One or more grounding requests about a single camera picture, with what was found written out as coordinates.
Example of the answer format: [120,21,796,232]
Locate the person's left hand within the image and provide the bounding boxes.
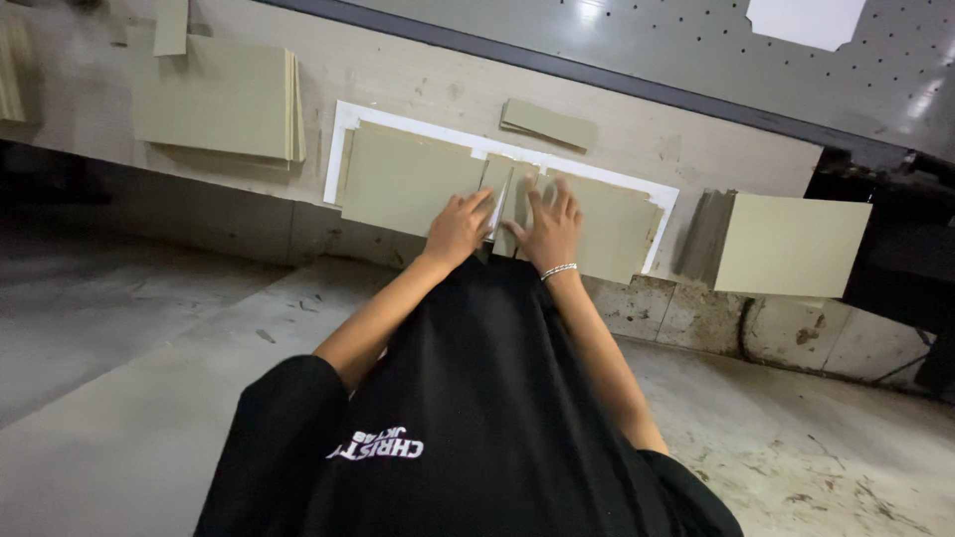
[422,186,497,271]

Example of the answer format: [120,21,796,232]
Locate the person's right hand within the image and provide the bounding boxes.
[503,177,583,275]

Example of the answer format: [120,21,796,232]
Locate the narrow greyboard spine strip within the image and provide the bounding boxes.
[481,153,540,259]

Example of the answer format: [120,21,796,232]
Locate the large greyboard panel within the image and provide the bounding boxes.
[536,170,665,286]
[336,123,491,239]

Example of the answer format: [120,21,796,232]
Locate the small stack of greyboard strips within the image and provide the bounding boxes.
[500,98,599,152]

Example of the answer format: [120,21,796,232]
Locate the white paper cover sheet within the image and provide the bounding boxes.
[323,100,680,275]

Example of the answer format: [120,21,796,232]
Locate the black printed t-shirt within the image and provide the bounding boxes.
[194,254,744,537]

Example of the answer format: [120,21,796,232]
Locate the grey perforated metal panel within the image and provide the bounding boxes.
[336,0,955,164]

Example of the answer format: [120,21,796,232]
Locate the stack of large greyboard panels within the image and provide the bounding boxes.
[127,26,308,171]

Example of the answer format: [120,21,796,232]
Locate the tall stack of greyboard panels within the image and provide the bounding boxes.
[675,188,874,299]

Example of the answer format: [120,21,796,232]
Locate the single greyboard strip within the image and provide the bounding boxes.
[153,0,190,58]

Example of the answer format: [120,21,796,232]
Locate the white paper piece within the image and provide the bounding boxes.
[746,0,868,53]

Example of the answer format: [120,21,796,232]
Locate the stack of narrow greyboard pieces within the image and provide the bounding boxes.
[0,15,35,125]

